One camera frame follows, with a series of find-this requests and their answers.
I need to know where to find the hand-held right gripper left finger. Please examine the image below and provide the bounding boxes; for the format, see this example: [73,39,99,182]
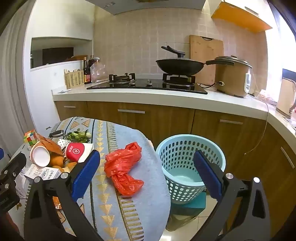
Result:
[23,149,104,241]

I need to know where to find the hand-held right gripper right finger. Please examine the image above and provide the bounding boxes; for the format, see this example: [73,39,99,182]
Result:
[192,149,271,241]

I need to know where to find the red and white paper cup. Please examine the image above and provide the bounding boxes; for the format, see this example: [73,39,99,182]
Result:
[65,142,93,163]

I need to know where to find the red plastic bag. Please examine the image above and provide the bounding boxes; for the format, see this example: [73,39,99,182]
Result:
[104,142,145,196]

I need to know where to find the white paper receipt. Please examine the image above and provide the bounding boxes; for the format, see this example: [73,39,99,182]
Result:
[24,166,62,180]

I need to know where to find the orange paper cup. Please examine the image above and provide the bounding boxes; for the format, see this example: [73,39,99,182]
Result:
[30,133,64,166]

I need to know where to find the light blue perforated basket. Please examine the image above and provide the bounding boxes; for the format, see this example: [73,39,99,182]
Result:
[155,134,226,205]

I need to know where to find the white plastic bag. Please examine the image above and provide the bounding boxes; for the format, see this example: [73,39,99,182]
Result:
[14,167,31,198]

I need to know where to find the colourful puzzle cube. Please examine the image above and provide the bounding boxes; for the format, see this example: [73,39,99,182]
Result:
[22,130,38,147]

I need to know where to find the green vegetable scraps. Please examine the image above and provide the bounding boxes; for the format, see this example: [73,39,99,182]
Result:
[67,130,91,143]

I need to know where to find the teal stool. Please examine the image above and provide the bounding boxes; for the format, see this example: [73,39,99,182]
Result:
[171,192,207,217]

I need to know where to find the orange wrapper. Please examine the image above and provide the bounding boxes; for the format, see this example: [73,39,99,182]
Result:
[53,196,65,209]

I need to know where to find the narrow wooden cabinet door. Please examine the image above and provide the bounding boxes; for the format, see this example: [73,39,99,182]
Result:
[54,101,89,121]

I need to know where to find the patterned blue tablecloth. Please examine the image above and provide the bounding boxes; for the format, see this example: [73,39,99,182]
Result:
[14,116,171,241]

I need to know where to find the wide wooden cabinet door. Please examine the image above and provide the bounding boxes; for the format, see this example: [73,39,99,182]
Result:
[87,101,196,149]

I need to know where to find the beige utensil basket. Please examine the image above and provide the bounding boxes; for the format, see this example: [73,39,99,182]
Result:
[64,68,85,89]

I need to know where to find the beige rice cooker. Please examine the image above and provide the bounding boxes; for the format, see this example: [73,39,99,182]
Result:
[215,55,252,98]

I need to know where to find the dark sauce bottle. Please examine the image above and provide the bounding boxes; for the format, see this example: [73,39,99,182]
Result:
[88,55,99,70]
[83,57,91,84]

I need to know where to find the clear plastic bag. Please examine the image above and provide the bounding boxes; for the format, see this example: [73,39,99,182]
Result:
[90,61,109,83]

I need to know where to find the black gas stove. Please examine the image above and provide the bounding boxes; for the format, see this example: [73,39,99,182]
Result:
[86,73,208,95]

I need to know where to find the cream electric kettle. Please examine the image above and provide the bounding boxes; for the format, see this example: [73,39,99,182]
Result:
[276,77,296,119]

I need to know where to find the black wok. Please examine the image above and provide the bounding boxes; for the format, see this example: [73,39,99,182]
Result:
[155,58,232,77]

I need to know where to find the wooden cutting board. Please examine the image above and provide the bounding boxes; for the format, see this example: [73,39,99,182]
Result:
[190,35,224,85]

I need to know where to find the range hood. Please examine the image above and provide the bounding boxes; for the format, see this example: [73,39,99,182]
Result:
[85,0,206,16]

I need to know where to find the thin hanging wire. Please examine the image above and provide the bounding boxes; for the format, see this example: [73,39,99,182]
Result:
[244,93,270,156]

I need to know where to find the black power cable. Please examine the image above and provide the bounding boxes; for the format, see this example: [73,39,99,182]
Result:
[196,81,226,89]

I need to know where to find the wok lid with black handle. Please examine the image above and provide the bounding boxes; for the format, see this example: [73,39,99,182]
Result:
[161,46,193,62]

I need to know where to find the orange wall cabinet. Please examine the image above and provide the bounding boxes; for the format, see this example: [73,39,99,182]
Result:
[211,0,273,33]

